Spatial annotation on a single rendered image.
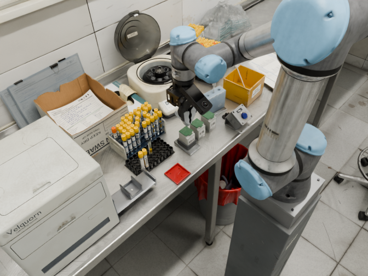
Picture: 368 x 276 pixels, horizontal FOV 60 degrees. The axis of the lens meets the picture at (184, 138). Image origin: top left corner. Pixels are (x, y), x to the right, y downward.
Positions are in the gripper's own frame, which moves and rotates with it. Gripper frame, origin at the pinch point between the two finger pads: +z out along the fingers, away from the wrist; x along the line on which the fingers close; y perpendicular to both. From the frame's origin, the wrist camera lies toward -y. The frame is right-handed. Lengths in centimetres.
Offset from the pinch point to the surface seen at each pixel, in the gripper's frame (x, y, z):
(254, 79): -45.6, 3.1, 7.0
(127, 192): 31.7, -3.2, 5.5
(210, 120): -12.5, 0.5, 7.1
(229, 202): -21, -8, 69
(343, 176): -100, -42, 91
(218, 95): -22.5, 5.2, 3.3
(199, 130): -5.5, 0.0, 7.4
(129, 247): 25, 26, 100
